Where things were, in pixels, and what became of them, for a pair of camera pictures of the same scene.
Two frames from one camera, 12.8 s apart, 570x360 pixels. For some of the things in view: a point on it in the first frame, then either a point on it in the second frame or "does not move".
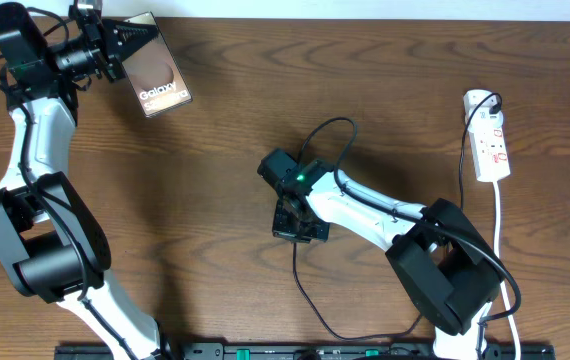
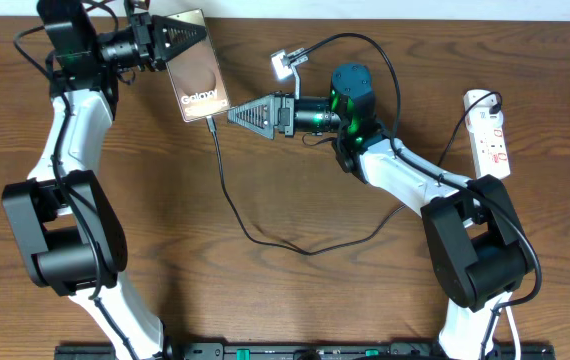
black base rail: [310, 351] does not move
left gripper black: [98, 35] -> [152, 41]
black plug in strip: [495, 109] does not move
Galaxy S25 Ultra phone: [156, 77] -> [194, 75]
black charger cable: [470, 242] -> [389, 216]
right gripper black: [280, 228] -> [281, 118]
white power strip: [486, 137] does not move
